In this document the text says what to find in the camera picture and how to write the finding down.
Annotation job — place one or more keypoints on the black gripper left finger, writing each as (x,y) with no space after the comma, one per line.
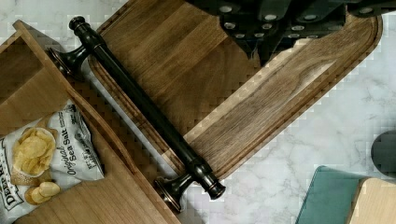
(256,26)

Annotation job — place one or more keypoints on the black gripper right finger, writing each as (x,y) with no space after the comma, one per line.
(294,19)

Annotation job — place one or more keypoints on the dark bronze drawer handle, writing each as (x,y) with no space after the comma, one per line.
(196,168)

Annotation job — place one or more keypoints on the wooden drawer box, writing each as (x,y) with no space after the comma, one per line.
(32,87)

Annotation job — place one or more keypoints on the walnut cutting board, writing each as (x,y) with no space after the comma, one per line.
(226,105)

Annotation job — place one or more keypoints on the black utensil holder crock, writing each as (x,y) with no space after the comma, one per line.
(383,153)

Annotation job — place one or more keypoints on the teal canister with bamboo lid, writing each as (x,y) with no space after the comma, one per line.
(338,197)

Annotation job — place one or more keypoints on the white potato chips bag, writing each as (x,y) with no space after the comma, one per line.
(43,158)

